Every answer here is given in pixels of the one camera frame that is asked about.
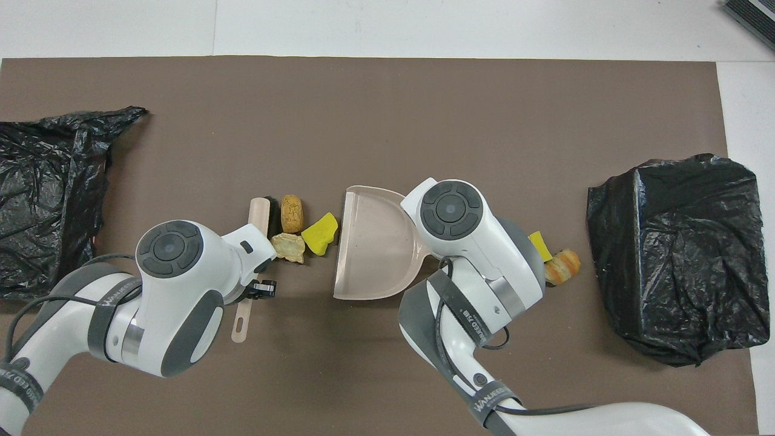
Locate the yellow sponge piece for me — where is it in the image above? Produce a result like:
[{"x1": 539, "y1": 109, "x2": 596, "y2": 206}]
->
[
  {"x1": 528, "y1": 231, "x2": 553, "y2": 263},
  {"x1": 301, "y1": 212, "x2": 339, "y2": 257}
]

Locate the beige brush handle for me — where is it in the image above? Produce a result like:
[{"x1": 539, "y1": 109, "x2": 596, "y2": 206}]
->
[{"x1": 232, "y1": 196, "x2": 283, "y2": 344}]

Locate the pale cream bread piece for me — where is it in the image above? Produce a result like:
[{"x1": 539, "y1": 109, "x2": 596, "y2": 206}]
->
[{"x1": 270, "y1": 233, "x2": 307, "y2": 265}]

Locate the beige plastic dustpan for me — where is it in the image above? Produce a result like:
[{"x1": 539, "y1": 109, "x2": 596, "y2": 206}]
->
[{"x1": 332, "y1": 185, "x2": 434, "y2": 301}]

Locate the brown table mat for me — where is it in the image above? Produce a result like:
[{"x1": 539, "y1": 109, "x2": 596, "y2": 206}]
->
[{"x1": 0, "y1": 56, "x2": 760, "y2": 436}]

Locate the black trash bag bin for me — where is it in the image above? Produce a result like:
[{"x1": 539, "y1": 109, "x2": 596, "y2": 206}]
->
[
  {"x1": 586, "y1": 153, "x2": 760, "y2": 368},
  {"x1": 0, "y1": 107, "x2": 148, "y2": 305}
]

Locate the brown oval bread roll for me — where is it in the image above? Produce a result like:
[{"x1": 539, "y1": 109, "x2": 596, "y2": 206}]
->
[{"x1": 280, "y1": 194, "x2": 306, "y2": 234}]

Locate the striped croissant toy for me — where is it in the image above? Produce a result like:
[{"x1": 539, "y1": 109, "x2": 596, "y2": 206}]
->
[{"x1": 544, "y1": 249, "x2": 581, "y2": 286}]

